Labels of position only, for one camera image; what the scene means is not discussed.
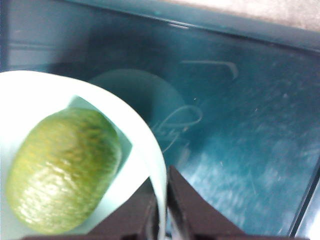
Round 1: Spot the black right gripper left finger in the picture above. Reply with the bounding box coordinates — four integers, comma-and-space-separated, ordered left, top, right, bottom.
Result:
21, 180, 161, 240

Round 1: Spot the green avocado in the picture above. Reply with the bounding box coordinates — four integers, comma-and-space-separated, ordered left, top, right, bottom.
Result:
5, 107, 123, 228

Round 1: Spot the black rectangular tray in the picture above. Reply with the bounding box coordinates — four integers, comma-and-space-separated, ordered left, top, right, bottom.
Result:
0, 0, 320, 240

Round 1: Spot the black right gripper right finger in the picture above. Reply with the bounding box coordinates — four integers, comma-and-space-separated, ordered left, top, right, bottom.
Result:
167, 165, 312, 240

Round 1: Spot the teal ribbed bowl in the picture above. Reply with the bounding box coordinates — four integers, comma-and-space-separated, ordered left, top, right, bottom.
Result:
0, 70, 168, 240

